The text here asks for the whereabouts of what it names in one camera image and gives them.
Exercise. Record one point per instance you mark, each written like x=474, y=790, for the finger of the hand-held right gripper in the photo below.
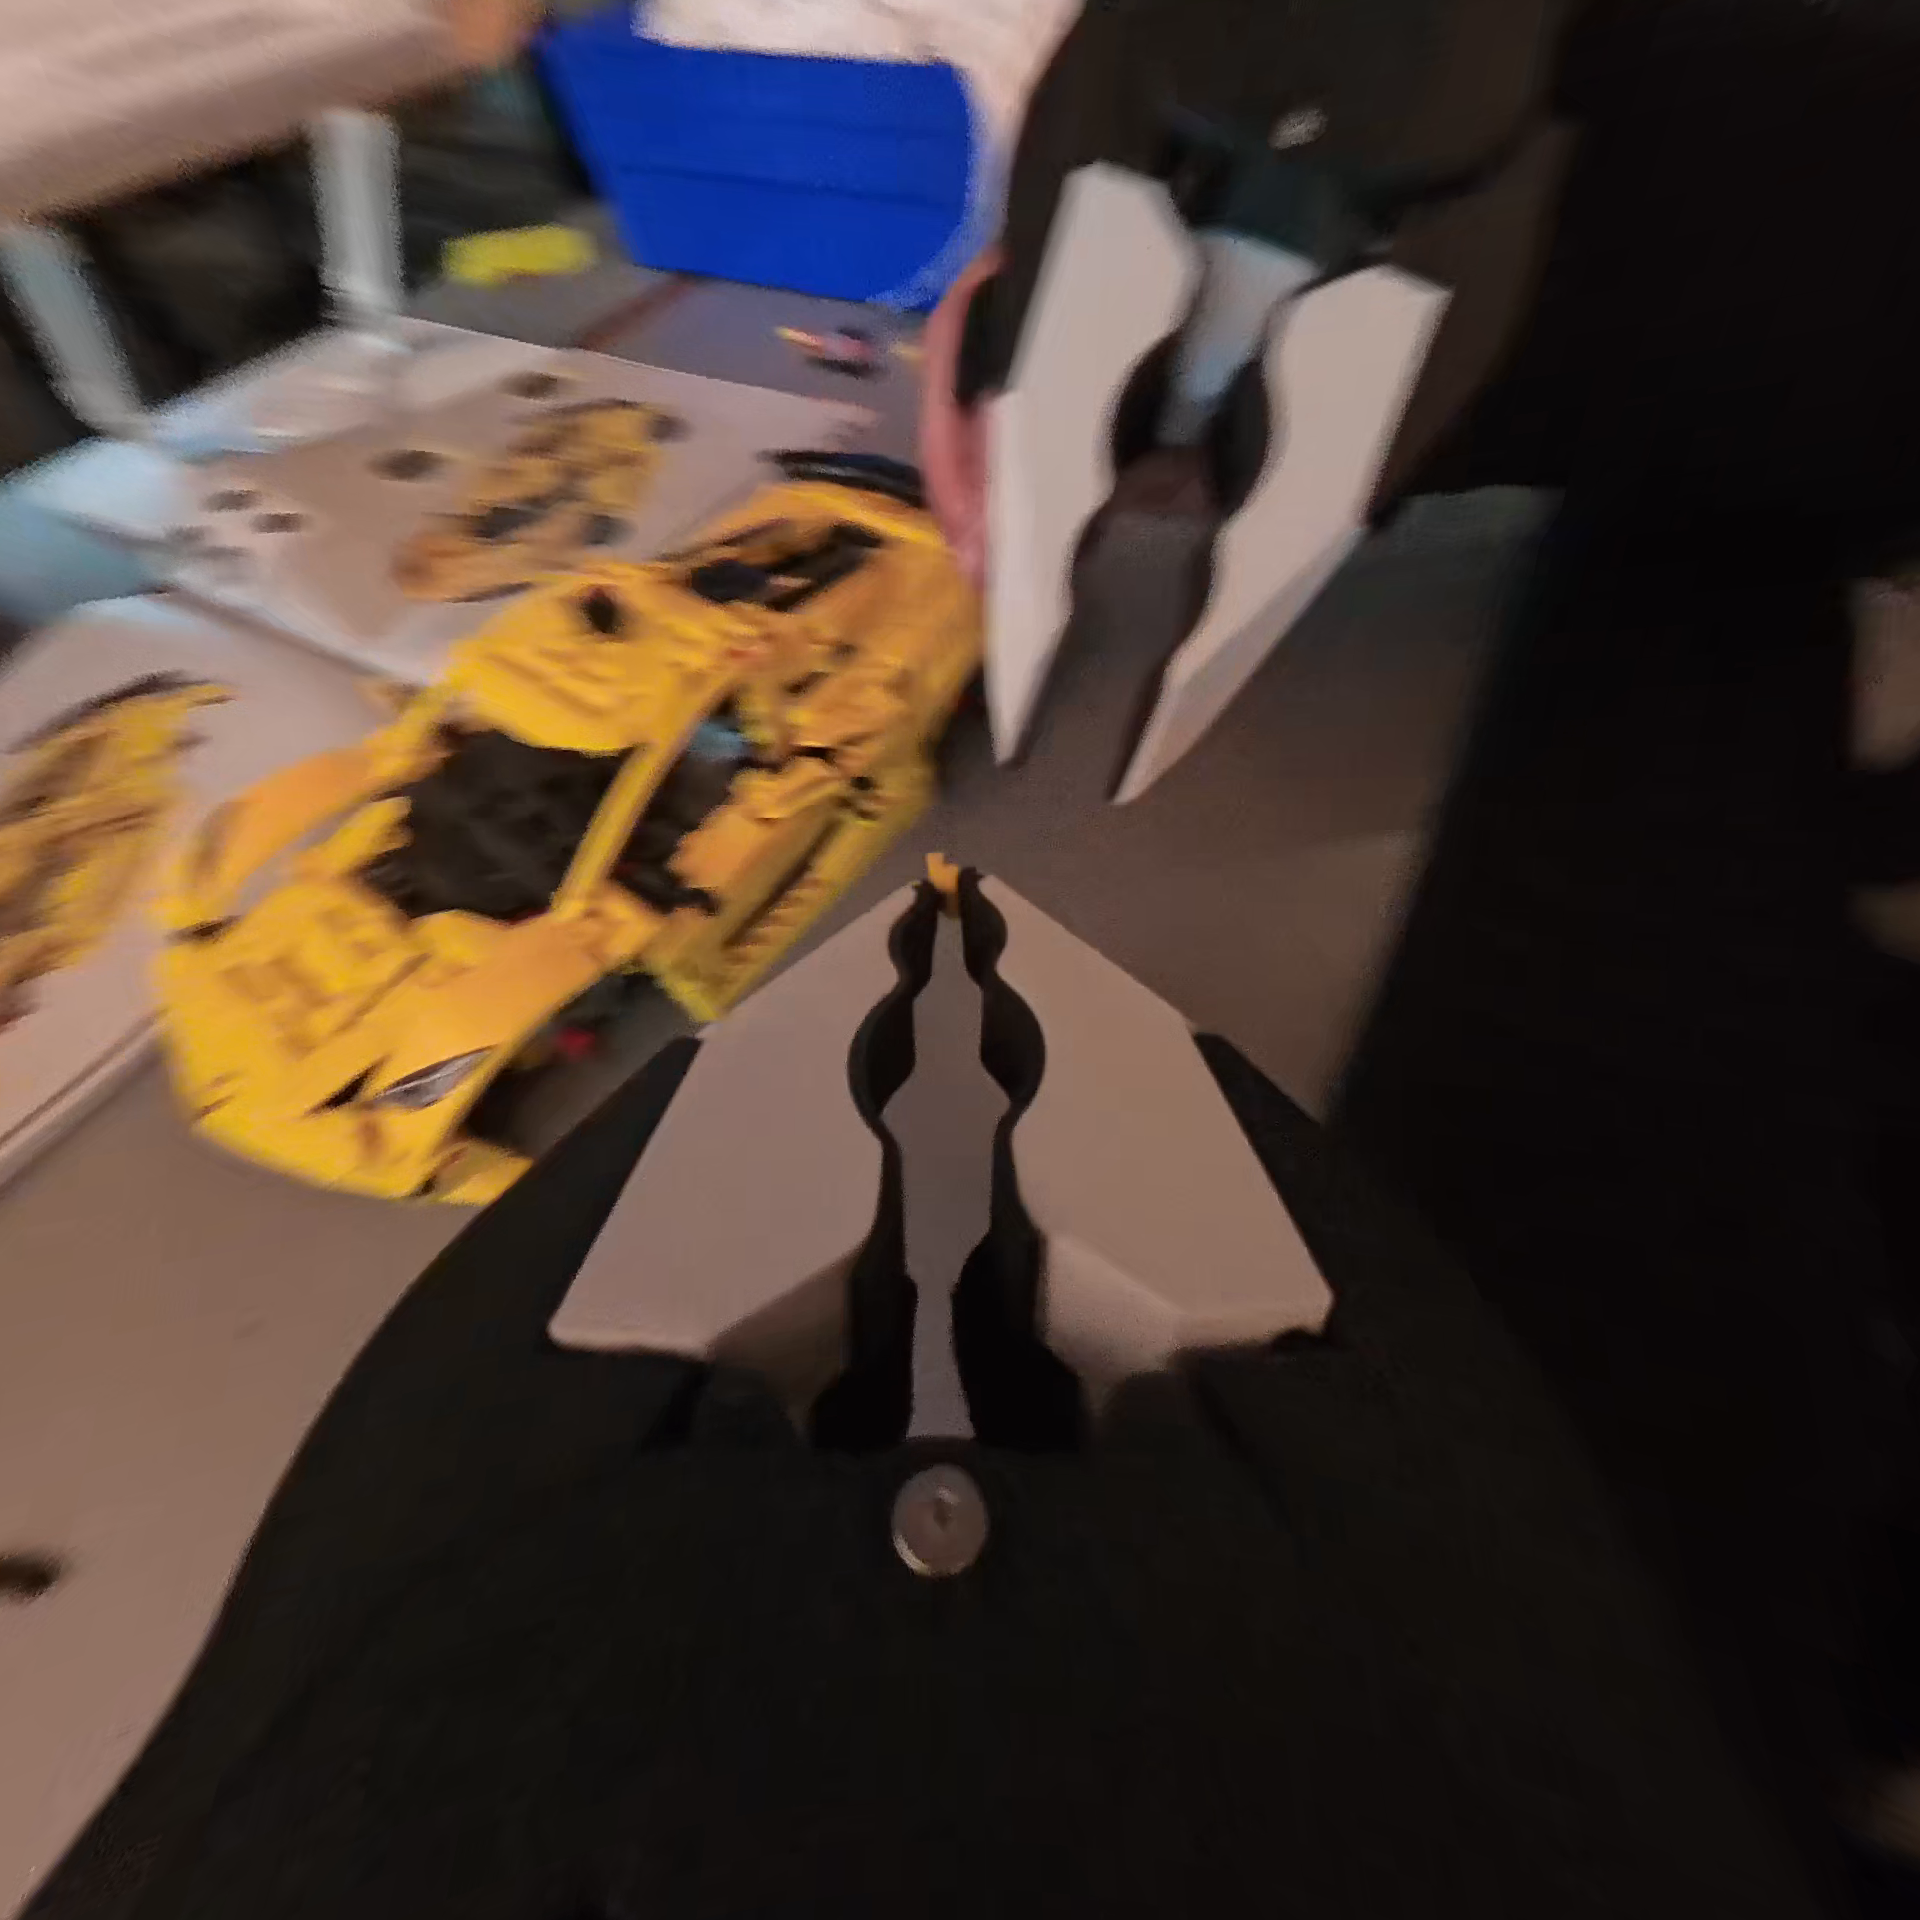
x=1320, y=451
x=1066, y=421

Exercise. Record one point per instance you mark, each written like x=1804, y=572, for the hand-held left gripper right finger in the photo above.
x=1170, y=1184

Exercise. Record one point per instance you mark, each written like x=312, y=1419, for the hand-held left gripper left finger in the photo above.
x=721, y=1184

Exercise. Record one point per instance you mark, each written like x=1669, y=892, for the small yellow toy brick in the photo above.
x=941, y=875

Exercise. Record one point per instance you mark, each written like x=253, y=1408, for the yellow toy brick car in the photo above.
x=300, y=974

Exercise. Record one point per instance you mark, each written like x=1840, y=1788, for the grey desk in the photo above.
x=180, y=1349

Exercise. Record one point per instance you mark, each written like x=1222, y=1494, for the person's right hand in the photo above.
x=953, y=451

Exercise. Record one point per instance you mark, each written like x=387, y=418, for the cluster of small loose bricks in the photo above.
x=840, y=346

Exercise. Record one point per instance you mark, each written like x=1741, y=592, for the blue plastic bin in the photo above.
x=749, y=165

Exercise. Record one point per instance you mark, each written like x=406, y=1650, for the small yellow object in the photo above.
x=516, y=255

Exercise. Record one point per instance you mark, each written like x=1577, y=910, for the wheel picture instruction booklet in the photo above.
x=345, y=571

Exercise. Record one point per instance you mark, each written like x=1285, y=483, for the small black toy brick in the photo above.
x=22, y=1575

